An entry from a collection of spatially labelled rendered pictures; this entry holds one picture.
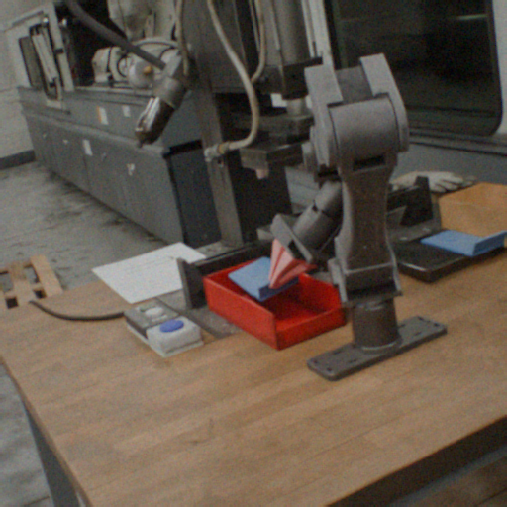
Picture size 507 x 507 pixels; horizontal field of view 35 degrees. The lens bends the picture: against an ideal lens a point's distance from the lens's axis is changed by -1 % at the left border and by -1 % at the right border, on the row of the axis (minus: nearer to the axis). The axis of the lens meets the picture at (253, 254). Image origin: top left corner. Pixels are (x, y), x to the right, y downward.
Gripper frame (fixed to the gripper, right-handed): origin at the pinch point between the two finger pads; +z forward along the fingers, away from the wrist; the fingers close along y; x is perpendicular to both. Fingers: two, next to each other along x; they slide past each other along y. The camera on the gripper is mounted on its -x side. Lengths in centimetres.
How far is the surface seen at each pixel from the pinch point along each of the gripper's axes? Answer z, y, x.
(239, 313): 7.6, 0.8, 1.5
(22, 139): 391, 756, -413
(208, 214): 127, 230, -219
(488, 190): -23, 9, -50
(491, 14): -49, 47, -68
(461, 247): -16.5, -4.1, -31.5
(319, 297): -1.2, -3.8, -6.5
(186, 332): 12.6, 1.1, 8.9
